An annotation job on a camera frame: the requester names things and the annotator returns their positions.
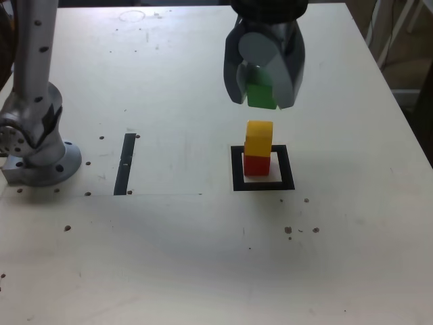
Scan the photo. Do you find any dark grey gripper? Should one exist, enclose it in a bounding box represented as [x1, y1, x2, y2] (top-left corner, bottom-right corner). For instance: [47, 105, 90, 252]
[222, 20, 306, 110]

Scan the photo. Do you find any black tape square outline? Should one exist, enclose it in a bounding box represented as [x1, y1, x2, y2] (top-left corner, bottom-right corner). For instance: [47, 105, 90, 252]
[230, 144, 296, 192]

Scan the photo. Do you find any green cube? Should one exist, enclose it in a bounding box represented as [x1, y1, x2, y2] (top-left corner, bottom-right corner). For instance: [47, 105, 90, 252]
[246, 67, 281, 111]

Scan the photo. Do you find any white chair frame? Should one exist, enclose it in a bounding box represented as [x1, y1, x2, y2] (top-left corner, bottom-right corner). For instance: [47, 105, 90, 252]
[377, 0, 433, 68]

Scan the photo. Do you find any black tape strip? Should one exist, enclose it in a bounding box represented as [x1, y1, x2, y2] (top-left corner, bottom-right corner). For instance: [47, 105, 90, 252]
[113, 133, 136, 196]

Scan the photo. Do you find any yellow cube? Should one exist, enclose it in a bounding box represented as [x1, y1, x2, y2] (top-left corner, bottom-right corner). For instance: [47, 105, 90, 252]
[244, 120, 274, 158]

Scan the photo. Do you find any dark furniture piece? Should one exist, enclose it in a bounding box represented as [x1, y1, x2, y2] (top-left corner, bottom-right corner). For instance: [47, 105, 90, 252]
[405, 56, 433, 163]

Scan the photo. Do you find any red cube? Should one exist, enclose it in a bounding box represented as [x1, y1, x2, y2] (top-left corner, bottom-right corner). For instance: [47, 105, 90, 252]
[243, 154, 271, 177]

